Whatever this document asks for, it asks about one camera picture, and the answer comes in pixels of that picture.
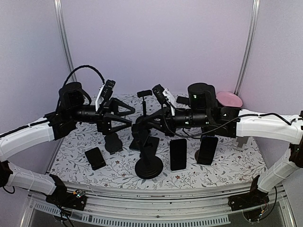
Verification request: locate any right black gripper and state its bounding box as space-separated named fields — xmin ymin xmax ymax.
xmin=143 ymin=104 xmax=210 ymax=137

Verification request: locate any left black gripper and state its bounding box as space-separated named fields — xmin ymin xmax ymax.
xmin=70 ymin=97 xmax=135 ymax=135

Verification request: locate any black folding stand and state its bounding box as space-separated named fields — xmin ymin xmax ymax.
xmin=105 ymin=133 xmax=123 ymax=155
xmin=195 ymin=150 xmax=200 ymax=163

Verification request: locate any tall black phone stand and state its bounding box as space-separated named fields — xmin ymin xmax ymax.
xmin=132 ymin=124 xmax=163 ymax=179
xmin=137 ymin=90 xmax=152 ymax=117

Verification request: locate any blue-edged phone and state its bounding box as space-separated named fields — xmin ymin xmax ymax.
xmin=198 ymin=136 xmax=218 ymax=166

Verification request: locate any white folding stand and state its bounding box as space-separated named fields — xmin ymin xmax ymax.
xmin=234 ymin=137 xmax=249 ymax=148

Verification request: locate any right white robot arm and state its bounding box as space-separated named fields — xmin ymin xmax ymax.
xmin=132 ymin=83 xmax=303 ymax=206

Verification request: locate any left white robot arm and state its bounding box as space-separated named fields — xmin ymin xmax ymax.
xmin=0 ymin=80 xmax=135 ymax=205

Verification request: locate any black phone small left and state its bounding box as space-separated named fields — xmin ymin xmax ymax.
xmin=85 ymin=147 xmax=106 ymax=171

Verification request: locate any floral patterned table mat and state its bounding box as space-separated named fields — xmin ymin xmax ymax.
xmin=50 ymin=93 xmax=268 ymax=190

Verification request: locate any pink plate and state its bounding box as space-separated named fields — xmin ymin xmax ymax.
xmin=216 ymin=92 xmax=243 ymax=107

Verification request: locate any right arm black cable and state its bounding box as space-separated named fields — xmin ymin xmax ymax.
xmin=165 ymin=104 xmax=301 ymax=139

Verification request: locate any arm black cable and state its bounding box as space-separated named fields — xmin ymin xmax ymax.
xmin=165 ymin=104 xmax=301 ymax=139
xmin=62 ymin=65 xmax=106 ymax=88

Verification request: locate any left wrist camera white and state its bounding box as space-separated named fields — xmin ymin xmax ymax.
xmin=95 ymin=79 xmax=116 ymax=112

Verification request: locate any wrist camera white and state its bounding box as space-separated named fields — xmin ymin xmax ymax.
xmin=152 ymin=84 xmax=176 ymax=109
xmin=95 ymin=79 xmax=116 ymax=112

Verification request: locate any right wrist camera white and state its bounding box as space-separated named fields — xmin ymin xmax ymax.
xmin=152 ymin=84 xmax=176 ymax=109

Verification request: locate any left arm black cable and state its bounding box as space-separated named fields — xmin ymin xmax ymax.
xmin=62 ymin=65 xmax=106 ymax=88

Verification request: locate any aluminium front rail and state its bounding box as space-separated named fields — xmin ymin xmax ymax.
xmin=20 ymin=183 xmax=297 ymax=227

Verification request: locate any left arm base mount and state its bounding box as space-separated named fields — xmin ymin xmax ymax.
xmin=45 ymin=174 xmax=87 ymax=211

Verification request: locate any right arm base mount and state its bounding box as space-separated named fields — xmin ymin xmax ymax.
xmin=228 ymin=175 xmax=269 ymax=222

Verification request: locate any left aluminium frame post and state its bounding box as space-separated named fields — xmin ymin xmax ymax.
xmin=53 ymin=0 xmax=74 ymax=73

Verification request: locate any aluminium frame post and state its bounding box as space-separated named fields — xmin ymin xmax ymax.
xmin=53 ymin=0 xmax=74 ymax=73
xmin=234 ymin=0 xmax=260 ymax=96

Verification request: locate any right aluminium frame post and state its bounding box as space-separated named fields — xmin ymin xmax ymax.
xmin=234 ymin=0 xmax=260 ymax=96

